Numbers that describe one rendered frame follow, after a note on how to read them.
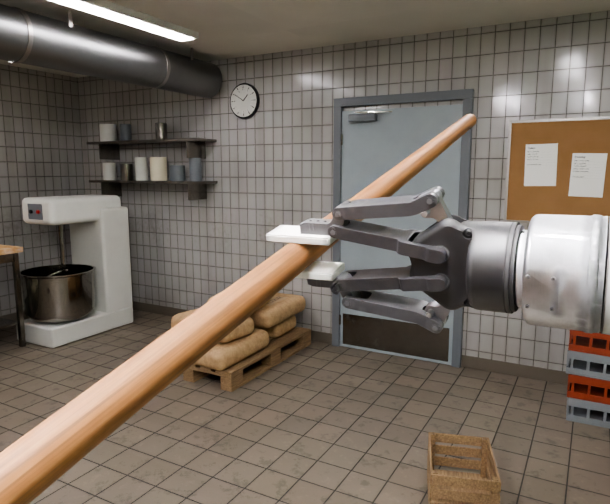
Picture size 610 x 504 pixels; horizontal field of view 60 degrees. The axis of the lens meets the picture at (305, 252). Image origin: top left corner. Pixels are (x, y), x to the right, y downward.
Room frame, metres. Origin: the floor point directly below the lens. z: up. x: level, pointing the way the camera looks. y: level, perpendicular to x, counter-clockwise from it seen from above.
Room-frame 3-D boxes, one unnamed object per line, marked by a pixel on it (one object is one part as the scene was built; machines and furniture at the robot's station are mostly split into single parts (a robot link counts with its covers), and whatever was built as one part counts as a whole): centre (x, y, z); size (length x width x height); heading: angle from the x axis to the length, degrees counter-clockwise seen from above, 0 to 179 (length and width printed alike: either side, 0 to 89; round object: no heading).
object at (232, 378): (4.27, 0.58, 0.07); 1.20 x 0.80 x 0.14; 151
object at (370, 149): (4.29, -0.74, 1.08); 1.14 x 0.09 x 2.16; 61
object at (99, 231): (5.00, 2.24, 0.66); 1.00 x 0.66 x 1.32; 151
